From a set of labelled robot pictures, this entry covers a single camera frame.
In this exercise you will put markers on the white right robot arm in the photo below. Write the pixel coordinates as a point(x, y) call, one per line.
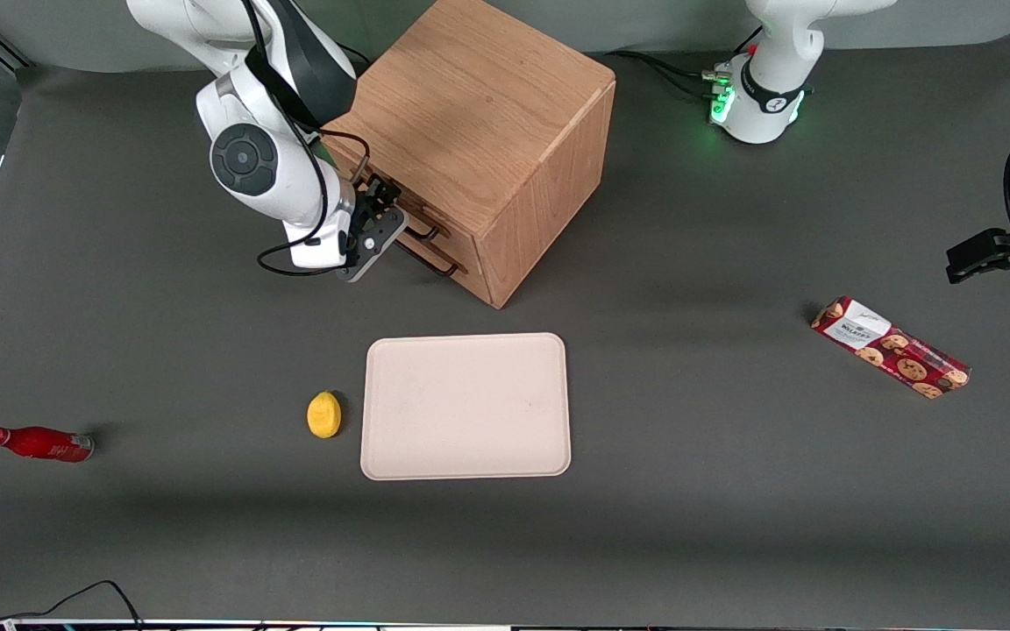
point(246, 162)

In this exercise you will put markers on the red cookie box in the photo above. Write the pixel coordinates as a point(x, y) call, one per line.
point(895, 349)

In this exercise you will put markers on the yellow lemon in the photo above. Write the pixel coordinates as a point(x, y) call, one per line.
point(323, 415)

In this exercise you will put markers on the red soda bottle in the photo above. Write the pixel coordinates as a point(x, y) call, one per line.
point(40, 443)

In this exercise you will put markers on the beige rectangular tray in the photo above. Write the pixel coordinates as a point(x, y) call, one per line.
point(465, 407)

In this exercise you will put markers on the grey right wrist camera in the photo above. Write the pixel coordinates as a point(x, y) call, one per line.
point(378, 241)

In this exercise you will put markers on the dark grey table mat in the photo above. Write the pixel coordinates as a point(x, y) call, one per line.
point(733, 491)

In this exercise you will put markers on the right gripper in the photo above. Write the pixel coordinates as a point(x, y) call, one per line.
point(371, 192)

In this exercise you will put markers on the oak wooden drawer cabinet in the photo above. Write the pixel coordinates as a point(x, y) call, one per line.
point(470, 96)

